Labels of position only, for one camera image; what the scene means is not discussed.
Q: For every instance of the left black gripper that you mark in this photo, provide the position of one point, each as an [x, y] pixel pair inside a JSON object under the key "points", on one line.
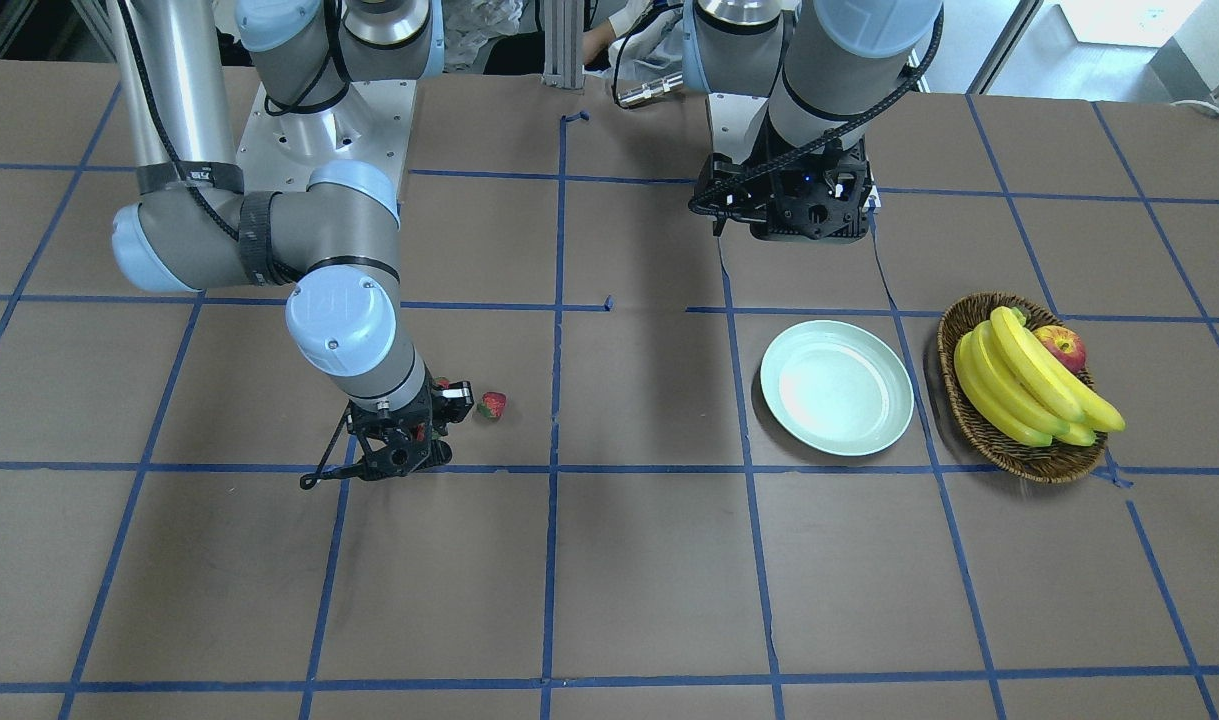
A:
{"points": [[759, 178]]}

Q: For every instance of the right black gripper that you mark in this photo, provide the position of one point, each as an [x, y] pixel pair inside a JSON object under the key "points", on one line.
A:
{"points": [[453, 397]]}

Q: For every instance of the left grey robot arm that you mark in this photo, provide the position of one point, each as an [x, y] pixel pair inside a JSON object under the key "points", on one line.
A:
{"points": [[825, 70]]}

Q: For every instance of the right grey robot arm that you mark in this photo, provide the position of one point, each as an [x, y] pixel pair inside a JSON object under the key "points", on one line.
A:
{"points": [[335, 241]]}

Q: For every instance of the light green plate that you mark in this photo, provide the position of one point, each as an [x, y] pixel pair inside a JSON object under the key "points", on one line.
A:
{"points": [[837, 388]]}

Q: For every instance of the seated person in white shirt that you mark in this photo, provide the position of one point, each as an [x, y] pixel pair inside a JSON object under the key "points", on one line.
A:
{"points": [[641, 39]]}

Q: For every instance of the yellow banana bunch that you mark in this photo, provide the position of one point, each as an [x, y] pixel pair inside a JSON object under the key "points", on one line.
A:
{"points": [[1023, 391]]}

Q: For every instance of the red apple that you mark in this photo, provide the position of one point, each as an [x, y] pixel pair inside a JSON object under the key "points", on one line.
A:
{"points": [[1064, 345]]}

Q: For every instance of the brown wicker basket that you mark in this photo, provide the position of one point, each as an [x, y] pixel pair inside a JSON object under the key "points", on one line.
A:
{"points": [[959, 419]]}

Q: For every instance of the aluminium frame post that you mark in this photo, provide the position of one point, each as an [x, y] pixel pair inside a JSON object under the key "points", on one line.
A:
{"points": [[562, 58]]}

